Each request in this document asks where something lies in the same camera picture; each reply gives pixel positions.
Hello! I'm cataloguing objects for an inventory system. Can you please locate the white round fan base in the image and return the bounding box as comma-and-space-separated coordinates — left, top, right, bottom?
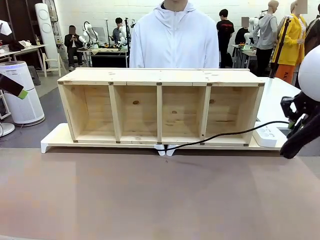
0, 121, 16, 138

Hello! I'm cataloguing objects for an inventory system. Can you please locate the mannequin in brown coat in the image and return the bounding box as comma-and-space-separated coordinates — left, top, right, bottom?
303, 14, 320, 56

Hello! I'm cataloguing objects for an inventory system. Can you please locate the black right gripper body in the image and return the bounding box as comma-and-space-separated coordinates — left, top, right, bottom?
294, 92, 320, 118

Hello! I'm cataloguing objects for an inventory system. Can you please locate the white angular lamp shade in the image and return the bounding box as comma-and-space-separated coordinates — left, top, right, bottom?
0, 19, 13, 38

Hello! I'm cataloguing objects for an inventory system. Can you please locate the mannequin in grey hoodie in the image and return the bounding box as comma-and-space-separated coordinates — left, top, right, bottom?
252, 0, 279, 78

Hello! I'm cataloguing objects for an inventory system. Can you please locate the black power cable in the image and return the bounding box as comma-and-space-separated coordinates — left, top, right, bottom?
163, 120, 292, 153

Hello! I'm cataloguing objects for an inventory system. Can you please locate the seated person in dark top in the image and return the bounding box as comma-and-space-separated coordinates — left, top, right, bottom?
234, 16, 251, 46

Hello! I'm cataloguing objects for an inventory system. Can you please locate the black braided cable sleeve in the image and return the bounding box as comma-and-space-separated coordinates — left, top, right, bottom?
279, 114, 320, 160

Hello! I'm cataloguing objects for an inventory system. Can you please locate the black camera tripod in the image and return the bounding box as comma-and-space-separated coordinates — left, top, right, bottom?
269, 14, 294, 79

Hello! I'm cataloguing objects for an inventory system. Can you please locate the seated person with dark hair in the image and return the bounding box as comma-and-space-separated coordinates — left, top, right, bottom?
111, 17, 126, 46

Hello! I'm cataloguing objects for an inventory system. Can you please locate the person in white hoodie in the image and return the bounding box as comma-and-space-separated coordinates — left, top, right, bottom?
129, 0, 221, 70

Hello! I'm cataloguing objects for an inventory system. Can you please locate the light wooden four-compartment shelf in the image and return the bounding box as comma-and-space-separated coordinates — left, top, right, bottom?
56, 66, 266, 148

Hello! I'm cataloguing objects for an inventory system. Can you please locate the black background work table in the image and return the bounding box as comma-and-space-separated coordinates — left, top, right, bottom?
89, 48, 130, 69

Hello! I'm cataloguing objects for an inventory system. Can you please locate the white-legged wooden riser stand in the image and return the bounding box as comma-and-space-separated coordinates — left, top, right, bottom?
40, 123, 166, 156

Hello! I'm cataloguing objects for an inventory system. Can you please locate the white cluttered side table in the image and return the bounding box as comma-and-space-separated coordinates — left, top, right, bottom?
0, 38, 47, 77

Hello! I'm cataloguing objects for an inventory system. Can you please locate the standing person in black t-shirt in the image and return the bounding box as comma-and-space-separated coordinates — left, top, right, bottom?
215, 8, 236, 69

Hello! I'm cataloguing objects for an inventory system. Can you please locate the seated person in black clothes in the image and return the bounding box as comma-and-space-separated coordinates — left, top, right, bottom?
64, 24, 85, 70

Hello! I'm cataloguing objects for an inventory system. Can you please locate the white cylindrical air purifier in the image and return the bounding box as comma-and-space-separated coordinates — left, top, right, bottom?
0, 61, 46, 127

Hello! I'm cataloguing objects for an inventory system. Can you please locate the grey plastic stool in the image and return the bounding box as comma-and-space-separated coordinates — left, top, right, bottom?
26, 65, 41, 86

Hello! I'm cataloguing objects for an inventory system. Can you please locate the white power strip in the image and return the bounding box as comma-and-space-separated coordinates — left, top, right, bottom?
252, 124, 288, 148

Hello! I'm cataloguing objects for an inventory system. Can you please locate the white wooden step stool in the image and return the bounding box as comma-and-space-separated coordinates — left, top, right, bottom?
42, 52, 63, 78

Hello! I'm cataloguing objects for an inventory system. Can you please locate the tall white standing air conditioner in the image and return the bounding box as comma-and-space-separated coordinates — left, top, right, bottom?
34, 2, 60, 61

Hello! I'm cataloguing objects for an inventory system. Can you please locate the mannequin in yellow jacket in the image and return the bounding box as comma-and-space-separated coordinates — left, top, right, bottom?
275, 0, 308, 82

